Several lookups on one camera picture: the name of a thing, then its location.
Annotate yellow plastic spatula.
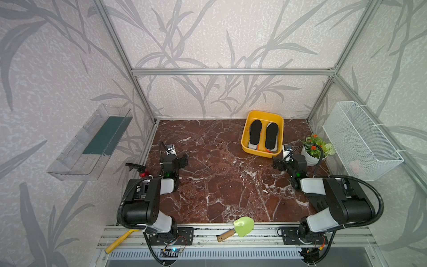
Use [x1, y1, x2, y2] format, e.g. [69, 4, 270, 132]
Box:
[104, 229, 138, 254]

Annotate green circuit board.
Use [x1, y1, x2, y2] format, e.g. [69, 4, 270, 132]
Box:
[160, 247, 185, 258]

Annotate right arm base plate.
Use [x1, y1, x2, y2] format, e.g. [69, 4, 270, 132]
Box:
[276, 227, 329, 247]

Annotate white wire basket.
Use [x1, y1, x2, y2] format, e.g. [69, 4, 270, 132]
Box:
[323, 101, 404, 181]

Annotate black insole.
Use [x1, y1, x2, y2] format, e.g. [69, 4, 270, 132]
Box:
[265, 122, 279, 150]
[249, 120, 262, 145]

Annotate green garden trowel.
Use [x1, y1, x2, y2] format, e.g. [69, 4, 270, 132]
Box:
[217, 216, 255, 243]

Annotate potted artificial plant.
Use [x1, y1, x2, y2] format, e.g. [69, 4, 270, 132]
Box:
[301, 134, 336, 166]

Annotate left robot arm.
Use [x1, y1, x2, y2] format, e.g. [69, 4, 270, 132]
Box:
[116, 154, 189, 238]

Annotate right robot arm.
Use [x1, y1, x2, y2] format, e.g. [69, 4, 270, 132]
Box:
[272, 154, 385, 236]

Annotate grey insole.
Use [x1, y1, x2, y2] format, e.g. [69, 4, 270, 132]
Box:
[248, 143, 259, 150]
[266, 149, 278, 154]

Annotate red spray bottle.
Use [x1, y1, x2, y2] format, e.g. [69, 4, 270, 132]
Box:
[125, 162, 150, 178]

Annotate clear plastic wall shelf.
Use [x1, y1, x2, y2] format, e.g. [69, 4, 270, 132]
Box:
[47, 104, 133, 181]

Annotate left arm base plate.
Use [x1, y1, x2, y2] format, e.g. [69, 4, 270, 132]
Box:
[148, 227, 195, 246]

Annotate yellow plastic storage box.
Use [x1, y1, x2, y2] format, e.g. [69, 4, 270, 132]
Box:
[241, 111, 284, 158]

